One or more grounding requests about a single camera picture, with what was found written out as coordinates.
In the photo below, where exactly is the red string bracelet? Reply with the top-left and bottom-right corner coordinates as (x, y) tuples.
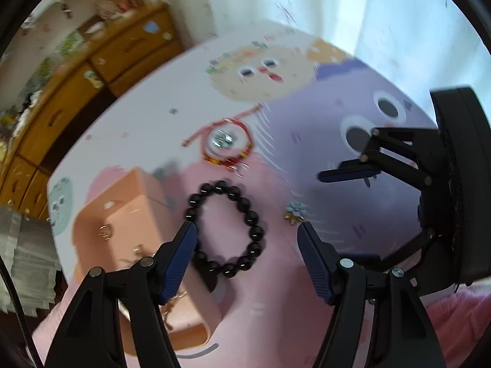
(182, 103), (265, 179)

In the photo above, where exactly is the blue flower charm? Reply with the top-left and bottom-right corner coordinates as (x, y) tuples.
(284, 201), (307, 225)

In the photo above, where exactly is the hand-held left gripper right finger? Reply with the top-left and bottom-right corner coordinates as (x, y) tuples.
(297, 221), (446, 368)

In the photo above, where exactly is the black cable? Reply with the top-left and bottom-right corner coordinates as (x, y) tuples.
(0, 257), (44, 368)

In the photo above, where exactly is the pink fleece blanket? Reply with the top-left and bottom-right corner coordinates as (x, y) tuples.
(31, 287), (491, 368)

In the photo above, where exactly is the orange plastic box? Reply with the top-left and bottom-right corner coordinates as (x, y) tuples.
(73, 167), (223, 353)

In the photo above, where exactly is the white flower print curtain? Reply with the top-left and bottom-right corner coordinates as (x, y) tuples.
(126, 0), (491, 131)

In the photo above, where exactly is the wooden desk with drawers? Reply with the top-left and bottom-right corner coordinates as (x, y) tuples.
(0, 2), (185, 215)

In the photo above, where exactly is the black bead bracelet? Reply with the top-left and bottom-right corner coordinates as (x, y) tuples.
(185, 180), (266, 278)

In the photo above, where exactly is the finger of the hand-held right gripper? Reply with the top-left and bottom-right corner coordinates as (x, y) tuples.
(341, 229), (443, 297)
(318, 127), (443, 193)

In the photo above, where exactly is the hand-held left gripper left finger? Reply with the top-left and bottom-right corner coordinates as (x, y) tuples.
(44, 221), (198, 368)

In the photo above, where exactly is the cartoon printed table cover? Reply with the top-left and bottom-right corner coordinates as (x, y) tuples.
(46, 19), (461, 368)

